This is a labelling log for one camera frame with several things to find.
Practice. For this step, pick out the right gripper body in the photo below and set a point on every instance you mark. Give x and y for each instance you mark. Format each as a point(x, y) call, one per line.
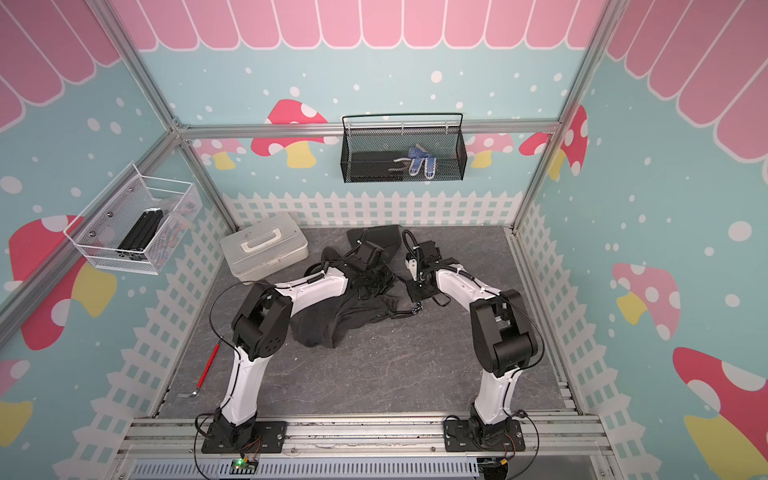
point(416, 290)

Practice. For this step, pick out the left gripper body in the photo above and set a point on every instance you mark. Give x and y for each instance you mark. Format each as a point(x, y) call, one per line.
point(378, 279)

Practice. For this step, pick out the black trousers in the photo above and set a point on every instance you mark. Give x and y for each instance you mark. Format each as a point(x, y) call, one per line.
point(326, 322)

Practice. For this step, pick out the black leather belt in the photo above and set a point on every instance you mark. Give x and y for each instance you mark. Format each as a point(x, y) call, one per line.
point(397, 309)

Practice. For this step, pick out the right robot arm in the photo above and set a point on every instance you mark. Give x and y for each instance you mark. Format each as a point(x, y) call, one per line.
point(504, 340)

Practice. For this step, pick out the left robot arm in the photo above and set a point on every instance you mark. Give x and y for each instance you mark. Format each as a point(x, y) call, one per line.
point(261, 325)

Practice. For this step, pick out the black box in basket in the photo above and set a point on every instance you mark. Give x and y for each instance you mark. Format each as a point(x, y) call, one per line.
point(362, 167)

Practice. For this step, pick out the blue white gloves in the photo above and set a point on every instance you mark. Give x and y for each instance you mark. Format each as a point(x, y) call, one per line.
point(418, 161)

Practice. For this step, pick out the white plastic toolbox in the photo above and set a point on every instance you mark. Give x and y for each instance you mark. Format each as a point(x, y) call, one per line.
point(265, 248)

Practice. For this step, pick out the green lit circuit board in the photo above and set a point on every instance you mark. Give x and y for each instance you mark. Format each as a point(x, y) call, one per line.
point(244, 466)

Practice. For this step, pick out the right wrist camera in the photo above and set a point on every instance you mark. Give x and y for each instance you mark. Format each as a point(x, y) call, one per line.
point(413, 266)

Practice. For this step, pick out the black wire wall basket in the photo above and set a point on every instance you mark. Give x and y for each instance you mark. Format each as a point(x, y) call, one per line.
point(440, 133)

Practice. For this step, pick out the red handled tool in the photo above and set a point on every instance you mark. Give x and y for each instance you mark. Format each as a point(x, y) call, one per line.
point(204, 374)

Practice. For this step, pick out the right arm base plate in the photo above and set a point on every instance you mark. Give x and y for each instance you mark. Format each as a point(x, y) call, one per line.
point(469, 435)

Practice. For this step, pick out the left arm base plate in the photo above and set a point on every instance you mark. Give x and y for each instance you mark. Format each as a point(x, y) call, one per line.
point(264, 437)

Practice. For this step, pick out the white wire wall basket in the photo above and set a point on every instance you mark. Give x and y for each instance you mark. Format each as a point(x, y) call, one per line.
point(99, 229)

